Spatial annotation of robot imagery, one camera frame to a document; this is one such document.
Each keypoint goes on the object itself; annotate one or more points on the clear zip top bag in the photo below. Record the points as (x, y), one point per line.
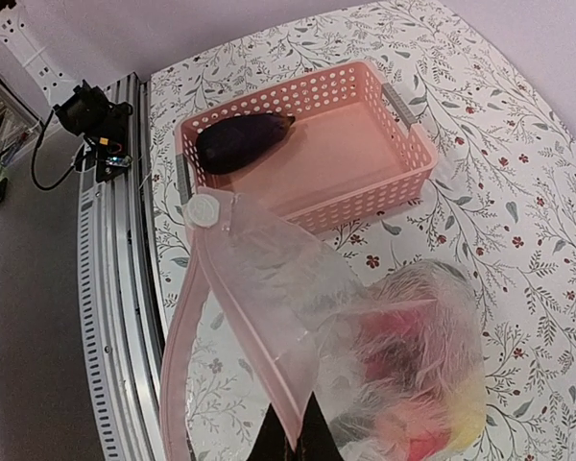
(293, 305)

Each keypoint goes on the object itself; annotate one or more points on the floral tablecloth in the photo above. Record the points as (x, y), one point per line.
(501, 202)

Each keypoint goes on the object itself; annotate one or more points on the dark purple eggplant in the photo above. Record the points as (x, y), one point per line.
(234, 143)

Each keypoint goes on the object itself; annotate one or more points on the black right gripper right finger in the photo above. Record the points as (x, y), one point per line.
(315, 441)

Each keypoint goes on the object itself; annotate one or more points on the red cherry tomato bunch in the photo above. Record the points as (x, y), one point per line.
(409, 414)

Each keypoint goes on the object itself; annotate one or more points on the aluminium front rail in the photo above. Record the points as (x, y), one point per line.
(122, 333)

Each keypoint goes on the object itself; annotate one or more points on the yellow pepper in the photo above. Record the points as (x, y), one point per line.
(467, 419)

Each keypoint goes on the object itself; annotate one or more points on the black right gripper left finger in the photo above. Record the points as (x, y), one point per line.
(271, 443)

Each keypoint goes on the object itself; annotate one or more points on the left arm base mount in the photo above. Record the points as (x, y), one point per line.
(104, 127)

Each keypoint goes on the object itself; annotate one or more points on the pink plastic basket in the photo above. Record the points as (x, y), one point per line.
(354, 149)

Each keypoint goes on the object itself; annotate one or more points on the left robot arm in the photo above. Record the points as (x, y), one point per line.
(30, 53)

